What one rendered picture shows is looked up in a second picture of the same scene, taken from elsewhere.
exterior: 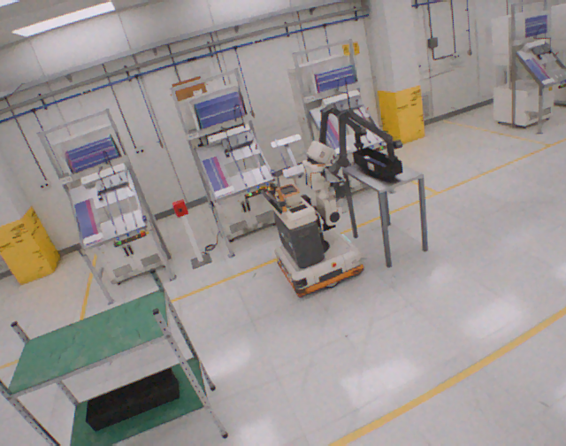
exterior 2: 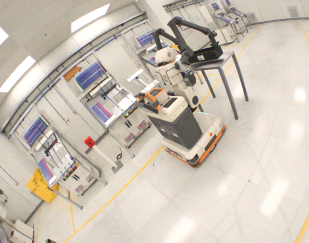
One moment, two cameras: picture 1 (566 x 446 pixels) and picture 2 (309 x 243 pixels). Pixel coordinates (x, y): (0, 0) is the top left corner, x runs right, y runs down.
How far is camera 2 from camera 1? 1.80 m
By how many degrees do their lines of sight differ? 4
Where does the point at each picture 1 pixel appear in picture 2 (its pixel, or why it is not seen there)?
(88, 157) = (33, 134)
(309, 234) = (187, 120)
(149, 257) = (88, 176)
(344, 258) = (215, 126)
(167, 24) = (59, 56)
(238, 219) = (127, 133)
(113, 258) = (71, 184)
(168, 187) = (87, 132)
